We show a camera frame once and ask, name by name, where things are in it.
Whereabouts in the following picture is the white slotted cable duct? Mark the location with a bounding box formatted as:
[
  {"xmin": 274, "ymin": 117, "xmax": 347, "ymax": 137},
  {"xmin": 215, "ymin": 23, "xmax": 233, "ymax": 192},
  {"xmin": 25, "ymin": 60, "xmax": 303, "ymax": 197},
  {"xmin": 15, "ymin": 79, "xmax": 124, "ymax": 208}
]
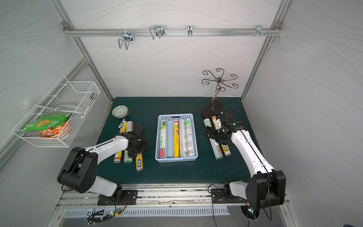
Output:
[{"xmin": 63, "ymin": 206, "xmax": 230, "ymax": 218}]

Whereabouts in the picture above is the orange snack bag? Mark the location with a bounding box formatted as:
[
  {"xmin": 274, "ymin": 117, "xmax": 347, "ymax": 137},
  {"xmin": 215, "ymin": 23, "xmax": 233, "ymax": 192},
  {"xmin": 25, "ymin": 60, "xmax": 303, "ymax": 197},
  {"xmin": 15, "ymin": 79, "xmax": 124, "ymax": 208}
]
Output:
[{"xmin": 39, "ymin": 122, "xmax": 71, "ymax": 139}]

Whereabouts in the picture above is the aluminium top rail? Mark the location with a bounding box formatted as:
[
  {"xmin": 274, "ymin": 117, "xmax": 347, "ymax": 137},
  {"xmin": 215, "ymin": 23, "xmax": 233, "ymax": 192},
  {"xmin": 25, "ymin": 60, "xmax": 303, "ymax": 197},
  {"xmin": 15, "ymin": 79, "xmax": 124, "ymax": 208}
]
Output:
[{"xmin": 63, "ymin": 27, "xmax": 282, "ymax": 37}]

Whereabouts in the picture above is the dark green table mat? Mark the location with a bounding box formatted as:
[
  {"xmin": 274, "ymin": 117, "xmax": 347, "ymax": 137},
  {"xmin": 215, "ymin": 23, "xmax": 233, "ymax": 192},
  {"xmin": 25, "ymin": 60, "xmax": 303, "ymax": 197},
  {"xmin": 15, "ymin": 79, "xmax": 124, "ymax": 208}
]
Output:
[{"xmin": 97, "ymin": 97, "xmax": 250, "ymax": 185}]

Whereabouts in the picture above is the metal hook right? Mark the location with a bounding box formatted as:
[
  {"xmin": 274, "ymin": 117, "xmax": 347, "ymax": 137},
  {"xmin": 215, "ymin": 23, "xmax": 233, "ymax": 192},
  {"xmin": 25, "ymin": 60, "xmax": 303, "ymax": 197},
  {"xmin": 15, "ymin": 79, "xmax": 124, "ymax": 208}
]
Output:
[{"xmin": 245, "ymin": 25, "xmax": 272, "ymax": 37}]

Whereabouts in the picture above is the bronze jewelry tree stand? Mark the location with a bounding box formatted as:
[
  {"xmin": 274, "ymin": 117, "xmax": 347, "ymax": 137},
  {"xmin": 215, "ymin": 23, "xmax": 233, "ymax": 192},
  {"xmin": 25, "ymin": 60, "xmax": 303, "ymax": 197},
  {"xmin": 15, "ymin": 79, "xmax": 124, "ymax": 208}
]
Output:
[{"xmin": 201, "ymin": 68, "xmax": 239, "ymax": 118}]

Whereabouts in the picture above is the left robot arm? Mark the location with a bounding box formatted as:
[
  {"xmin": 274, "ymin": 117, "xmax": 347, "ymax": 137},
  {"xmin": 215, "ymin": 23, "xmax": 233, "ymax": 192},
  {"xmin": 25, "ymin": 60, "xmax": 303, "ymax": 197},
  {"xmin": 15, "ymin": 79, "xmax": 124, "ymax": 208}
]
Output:
[{"xmin": 57, "ymin": 132, "xmax": 149, "ymax": 197}]

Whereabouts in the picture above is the double metal hook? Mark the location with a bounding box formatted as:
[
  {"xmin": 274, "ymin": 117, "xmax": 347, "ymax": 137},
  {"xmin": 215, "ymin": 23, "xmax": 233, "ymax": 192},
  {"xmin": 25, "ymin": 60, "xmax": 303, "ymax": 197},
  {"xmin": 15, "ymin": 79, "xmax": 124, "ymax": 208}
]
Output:
[
  {"xmin": 149, "ymin": 25, "xmax": 165, "ymax": 40},
  {"xmin": 118, "ymin": 30, "xmax": 133, "ymax": 50}
]

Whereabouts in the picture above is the double metal hook middle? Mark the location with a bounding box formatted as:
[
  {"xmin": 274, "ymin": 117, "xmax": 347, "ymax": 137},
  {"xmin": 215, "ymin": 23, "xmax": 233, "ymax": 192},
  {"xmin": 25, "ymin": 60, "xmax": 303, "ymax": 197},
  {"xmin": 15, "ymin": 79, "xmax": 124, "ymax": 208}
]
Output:
[{"xmin": 149, "ymin": 25, "xmax": 165, "ymax": 40}]

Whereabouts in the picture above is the aluminium front rail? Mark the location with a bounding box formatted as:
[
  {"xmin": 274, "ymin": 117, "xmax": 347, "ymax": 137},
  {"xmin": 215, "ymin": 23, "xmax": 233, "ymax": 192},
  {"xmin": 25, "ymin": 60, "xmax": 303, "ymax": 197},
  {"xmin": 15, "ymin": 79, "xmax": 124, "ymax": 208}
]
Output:
[{"xmin": 56, "ymin": 183, "xmax": 290, "ymax": 209}]

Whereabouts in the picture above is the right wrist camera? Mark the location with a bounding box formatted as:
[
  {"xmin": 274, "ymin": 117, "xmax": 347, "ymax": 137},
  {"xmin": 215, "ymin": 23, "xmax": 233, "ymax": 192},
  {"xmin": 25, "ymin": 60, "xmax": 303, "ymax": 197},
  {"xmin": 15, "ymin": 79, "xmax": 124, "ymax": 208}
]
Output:
[{"xmin": 212, "ymin": 118, "xmax": 222, "ymax": 130}]

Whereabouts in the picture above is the white wire wall basket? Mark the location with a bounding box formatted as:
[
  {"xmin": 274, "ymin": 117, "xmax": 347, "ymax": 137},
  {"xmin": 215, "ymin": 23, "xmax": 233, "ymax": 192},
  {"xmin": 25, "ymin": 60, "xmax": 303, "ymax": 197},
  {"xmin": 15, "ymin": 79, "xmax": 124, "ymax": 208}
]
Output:
[{"xmin": 11, "ymin": 76, "xmax": 101, "ymax": 148}]

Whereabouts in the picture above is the aluminium rail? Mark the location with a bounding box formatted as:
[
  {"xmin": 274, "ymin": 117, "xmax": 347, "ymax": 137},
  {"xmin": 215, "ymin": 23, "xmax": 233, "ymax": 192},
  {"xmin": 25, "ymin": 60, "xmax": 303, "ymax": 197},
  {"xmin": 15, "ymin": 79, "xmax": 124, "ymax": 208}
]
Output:
[
  {"xmin": 63, "ymin": 27, "xmax": 282, "ymax": 37},
  {"xmin": 56, "ymin": 183, "xmax": 290, "ymax": 209}
]

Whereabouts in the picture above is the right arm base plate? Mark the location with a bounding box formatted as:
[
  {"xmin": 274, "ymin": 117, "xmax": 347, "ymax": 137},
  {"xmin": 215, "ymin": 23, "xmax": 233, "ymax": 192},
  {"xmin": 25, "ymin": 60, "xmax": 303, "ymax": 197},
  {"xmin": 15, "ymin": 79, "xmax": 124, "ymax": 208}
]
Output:
[{"xmin": 208, "ymin": 188, "xmax": 248, "ymax": 205}]

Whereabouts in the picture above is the single metal hook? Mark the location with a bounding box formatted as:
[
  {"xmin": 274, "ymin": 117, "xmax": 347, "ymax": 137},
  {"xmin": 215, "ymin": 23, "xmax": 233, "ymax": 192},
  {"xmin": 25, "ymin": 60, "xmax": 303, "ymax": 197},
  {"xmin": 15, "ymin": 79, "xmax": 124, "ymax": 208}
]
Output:
[{"xmin": 187, "ymin": 25, "xmax": 193, "ymax": 37}]

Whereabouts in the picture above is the white green wrap roll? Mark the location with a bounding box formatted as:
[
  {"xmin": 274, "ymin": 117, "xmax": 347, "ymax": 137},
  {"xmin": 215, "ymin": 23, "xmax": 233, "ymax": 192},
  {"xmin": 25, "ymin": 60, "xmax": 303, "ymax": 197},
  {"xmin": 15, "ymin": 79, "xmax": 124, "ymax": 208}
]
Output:
[
  {"xmin": 124, "ymin": 121, "xmax": 134, "ymax": 164},
  {"xmin": 159, "ymin": 120, "xmax": 167, "ymax": 159}
]

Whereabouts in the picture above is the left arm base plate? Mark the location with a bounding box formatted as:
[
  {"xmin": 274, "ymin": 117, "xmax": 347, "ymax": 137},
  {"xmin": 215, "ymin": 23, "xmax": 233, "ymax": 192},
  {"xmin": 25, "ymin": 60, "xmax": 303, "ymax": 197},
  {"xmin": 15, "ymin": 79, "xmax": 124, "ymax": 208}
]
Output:
[{"xmin": 97, "ymin": 190, "xmax": 139, "ymax": 206}]

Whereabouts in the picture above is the yellow wrap roll long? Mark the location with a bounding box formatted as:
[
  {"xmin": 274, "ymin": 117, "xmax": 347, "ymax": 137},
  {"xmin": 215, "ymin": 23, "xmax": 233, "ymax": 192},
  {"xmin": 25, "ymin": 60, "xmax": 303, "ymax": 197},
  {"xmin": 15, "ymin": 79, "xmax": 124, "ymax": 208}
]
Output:
[{"xmin": 135, "ymin": 154, "xmax": 144, "ymax": 172}]

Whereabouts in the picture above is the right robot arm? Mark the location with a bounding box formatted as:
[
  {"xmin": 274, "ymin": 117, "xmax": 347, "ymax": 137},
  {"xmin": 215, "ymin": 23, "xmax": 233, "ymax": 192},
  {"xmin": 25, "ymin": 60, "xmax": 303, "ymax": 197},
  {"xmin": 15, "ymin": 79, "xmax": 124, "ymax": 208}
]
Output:
[{"xmin": 203, "ymin": 123, "xmax": 286, "ymax": 210}]

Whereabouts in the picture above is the clear wrap roll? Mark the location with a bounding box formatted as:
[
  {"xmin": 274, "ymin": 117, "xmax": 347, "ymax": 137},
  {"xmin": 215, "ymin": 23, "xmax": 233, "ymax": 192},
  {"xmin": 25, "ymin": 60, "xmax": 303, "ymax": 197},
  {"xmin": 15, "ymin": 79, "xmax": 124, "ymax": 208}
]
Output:
[{"xmin": 203, "ymin": 118, "xmax": 223, "ymax": 160}]

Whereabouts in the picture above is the double metal hook left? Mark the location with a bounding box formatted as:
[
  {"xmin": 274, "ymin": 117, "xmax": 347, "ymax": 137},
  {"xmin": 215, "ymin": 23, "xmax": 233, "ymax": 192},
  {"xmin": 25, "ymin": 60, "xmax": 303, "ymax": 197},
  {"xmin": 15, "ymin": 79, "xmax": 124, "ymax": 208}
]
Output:
[{"xmin": 118, "ymin": 30, "xmax": 133, "ymax": 50}]

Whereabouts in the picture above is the green snack bag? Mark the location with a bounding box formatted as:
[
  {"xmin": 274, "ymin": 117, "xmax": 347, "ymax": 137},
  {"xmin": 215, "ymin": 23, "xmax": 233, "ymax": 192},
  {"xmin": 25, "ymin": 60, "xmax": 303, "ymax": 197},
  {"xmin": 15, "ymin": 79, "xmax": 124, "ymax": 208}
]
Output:
[{"xmin": 23, "ymin": 113, "xmax": 71, "ymax": 132}]

